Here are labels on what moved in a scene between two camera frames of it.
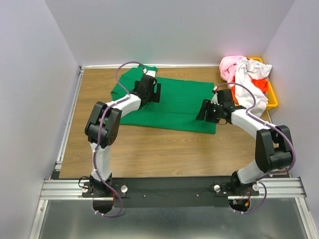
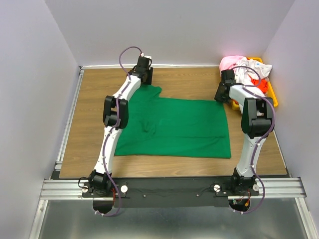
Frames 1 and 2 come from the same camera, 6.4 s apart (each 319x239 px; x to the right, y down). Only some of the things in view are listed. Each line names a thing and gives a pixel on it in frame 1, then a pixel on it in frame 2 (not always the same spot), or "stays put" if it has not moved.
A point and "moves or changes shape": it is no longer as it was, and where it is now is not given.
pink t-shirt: (227, 66) stays put
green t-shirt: (180, 101) moves or changes shape
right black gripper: (206, 105) -> (218, 98)
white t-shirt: (245, 68) stays put
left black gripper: (155, 96) -> (149, 72)
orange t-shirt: (262, 83) stays put
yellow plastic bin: (272, 102) stays put
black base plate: (169, 192) stays put
